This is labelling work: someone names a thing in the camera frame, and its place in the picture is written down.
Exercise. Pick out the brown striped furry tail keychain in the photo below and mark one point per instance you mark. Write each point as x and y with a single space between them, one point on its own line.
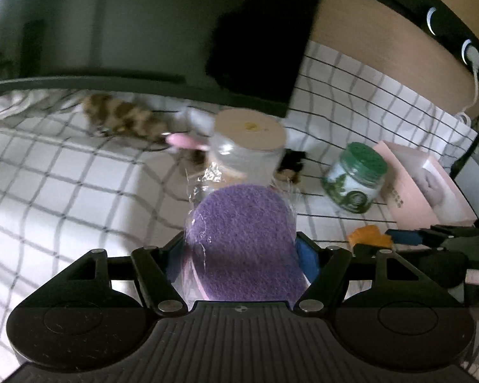
115 117

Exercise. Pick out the white grid-pattern tablecloth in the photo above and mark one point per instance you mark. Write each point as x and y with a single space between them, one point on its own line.
64 191

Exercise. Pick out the black monitor screen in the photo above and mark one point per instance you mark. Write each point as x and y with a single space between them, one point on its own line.
239 53

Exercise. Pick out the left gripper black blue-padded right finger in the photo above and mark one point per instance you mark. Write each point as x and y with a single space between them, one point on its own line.
326 270

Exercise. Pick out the clear jar with tan lid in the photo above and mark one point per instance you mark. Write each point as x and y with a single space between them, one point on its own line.
246 146

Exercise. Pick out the green-lidded glass jar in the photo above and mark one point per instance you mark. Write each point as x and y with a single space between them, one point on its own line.
356 178

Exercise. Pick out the orange soft object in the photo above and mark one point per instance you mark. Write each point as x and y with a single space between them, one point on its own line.
370 235

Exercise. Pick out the pink cardboard box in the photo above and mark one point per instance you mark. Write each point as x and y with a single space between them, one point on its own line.
418 191

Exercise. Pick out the pink plastic comb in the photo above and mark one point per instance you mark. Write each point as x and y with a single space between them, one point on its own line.
183 141

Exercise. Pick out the black wall power strip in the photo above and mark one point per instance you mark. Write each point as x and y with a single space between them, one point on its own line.
444 26

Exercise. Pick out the black hair accessory pile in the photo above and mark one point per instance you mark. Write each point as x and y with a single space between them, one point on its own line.
291 166

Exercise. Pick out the purple felt pad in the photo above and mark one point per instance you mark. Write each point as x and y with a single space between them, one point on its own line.
240 244

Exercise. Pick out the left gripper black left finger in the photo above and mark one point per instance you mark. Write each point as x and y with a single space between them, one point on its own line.
157 269

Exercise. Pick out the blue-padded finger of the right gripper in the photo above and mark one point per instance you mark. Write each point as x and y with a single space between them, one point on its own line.
405 237

